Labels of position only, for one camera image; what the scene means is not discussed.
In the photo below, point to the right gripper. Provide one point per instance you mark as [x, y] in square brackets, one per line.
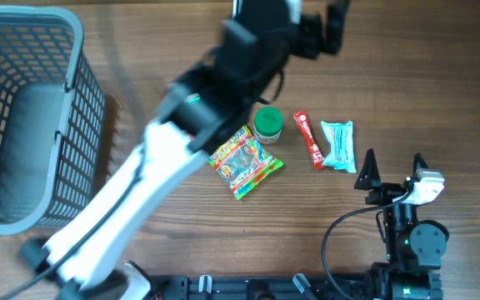
[369, 178]

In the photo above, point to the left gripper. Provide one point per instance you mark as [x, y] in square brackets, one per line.
[338, 39]

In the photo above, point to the mint Zappy wipes pack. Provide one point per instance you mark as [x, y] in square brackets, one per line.
[340, 137]

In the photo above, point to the red Nescafe coffee stick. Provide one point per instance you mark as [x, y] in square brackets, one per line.
[302, 120]

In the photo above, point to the green lid jar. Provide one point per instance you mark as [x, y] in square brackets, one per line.
[267, 125]

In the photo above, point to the green Haribo gummy bag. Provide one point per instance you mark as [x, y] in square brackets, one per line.
[242, 162]

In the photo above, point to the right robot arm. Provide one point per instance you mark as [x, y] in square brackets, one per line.
[414, 248]

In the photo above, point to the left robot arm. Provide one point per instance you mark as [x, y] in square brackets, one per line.
[202, 110]

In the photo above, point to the grey plastic mesh basket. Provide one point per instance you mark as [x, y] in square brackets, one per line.
[52, 111]

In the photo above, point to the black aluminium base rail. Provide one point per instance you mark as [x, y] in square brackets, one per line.
[265, 287]

